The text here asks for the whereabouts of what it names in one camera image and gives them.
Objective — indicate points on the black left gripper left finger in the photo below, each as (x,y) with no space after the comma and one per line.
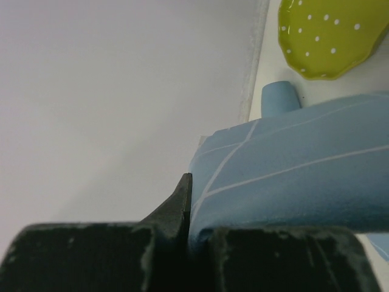
(148,255)

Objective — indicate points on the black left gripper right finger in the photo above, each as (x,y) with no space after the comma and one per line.
(290,259)

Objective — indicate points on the blue checked cloth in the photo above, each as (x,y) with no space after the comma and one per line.
(323,165)

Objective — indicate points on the blue cup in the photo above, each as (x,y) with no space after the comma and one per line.
(279,98)

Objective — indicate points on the green dotted plate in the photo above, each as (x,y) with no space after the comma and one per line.
(322,40)

